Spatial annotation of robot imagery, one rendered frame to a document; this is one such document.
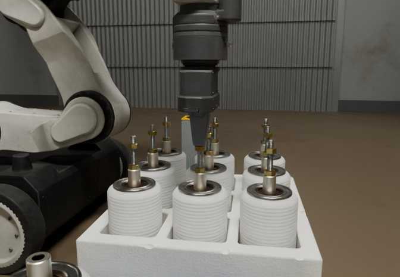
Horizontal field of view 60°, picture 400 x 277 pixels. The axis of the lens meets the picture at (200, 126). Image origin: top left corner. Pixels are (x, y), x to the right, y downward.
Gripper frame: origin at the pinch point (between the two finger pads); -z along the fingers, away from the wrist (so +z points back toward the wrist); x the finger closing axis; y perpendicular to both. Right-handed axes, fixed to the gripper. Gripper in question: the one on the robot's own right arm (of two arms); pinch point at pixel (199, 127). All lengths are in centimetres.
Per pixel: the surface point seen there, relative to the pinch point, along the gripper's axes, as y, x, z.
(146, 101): -114, -315, -29
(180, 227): -2.6, 4.0, -16.3
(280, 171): 14.3, -11.2, -10.5
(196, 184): -0.4, 1.0, -9.9
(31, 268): -10.7, 30.2, -8.3
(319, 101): 72, -312, -25
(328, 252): 28, -28, -36
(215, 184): 2.5, -1.5, -10.6
